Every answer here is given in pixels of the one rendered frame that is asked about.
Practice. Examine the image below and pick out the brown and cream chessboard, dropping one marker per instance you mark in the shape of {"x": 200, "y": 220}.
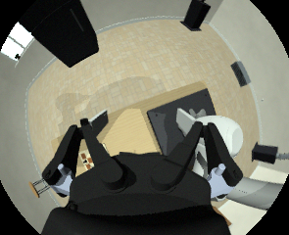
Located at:
{"x": 84, "y": 155}

